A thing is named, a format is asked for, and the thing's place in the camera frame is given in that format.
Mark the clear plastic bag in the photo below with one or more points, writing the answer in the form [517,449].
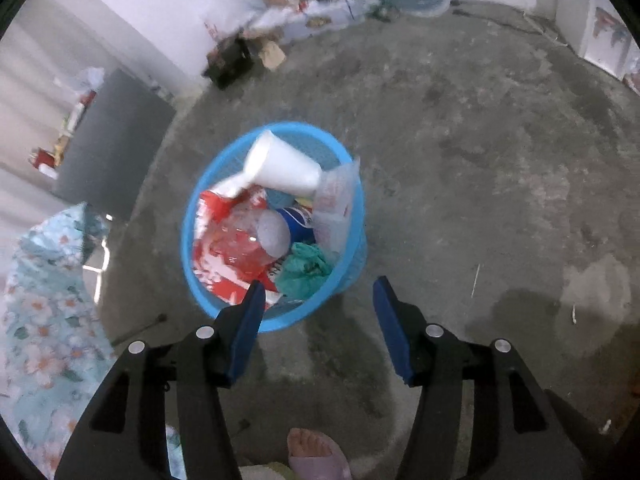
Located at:
[335,200]

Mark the printed floor cloth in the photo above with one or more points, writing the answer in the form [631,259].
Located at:
[310,20]

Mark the person's foot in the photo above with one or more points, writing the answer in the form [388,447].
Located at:
[310,442]

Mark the blue label plastic bottle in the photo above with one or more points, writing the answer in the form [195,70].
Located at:
[297,220]

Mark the floral blanket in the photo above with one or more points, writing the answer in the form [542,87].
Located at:
[45,335]

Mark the white cup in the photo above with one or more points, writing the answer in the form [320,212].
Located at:
[280,165]

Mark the white printed cabinet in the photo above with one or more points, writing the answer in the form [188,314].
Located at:
[600,30]

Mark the green cloth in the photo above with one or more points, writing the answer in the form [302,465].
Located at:
[305,270]

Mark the pink slipper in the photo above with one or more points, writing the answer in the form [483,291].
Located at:
[320,470]

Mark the blue mesh basket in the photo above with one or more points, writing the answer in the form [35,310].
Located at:
[345,280]

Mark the grey cabinet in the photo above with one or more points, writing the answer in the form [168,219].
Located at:
[110,150]

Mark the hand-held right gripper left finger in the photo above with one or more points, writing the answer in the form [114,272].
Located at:
[247,330]

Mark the black rod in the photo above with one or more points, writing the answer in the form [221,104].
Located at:
[161,317]

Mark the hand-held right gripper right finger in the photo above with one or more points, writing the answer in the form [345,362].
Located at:
[392,330]

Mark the cardboard piece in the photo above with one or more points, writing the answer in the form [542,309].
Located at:
[272,55]

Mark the red white snack bag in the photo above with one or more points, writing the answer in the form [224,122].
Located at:
[215,275]

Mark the white plastic bag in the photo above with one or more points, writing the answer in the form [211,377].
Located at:
[240,5]

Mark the red white box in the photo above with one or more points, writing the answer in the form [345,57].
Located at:
[42,162]

